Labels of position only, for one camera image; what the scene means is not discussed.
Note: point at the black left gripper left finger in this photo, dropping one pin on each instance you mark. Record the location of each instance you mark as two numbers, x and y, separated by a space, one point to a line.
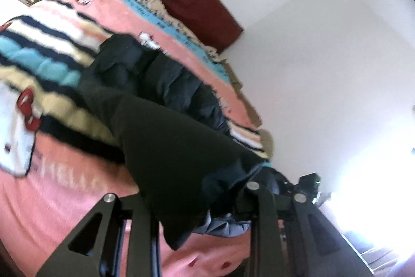
94 246

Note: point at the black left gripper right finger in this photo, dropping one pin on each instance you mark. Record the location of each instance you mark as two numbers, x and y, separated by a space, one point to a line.
290 236

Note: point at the dark navy padded jacket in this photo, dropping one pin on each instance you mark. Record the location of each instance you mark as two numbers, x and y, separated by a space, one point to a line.
176 142

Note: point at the pink Hello Kitty blanket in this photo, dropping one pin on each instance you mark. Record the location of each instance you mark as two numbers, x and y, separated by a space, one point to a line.
76 160

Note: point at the brown cardboard strip by bed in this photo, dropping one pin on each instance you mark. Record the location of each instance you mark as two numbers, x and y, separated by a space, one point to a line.
265 135

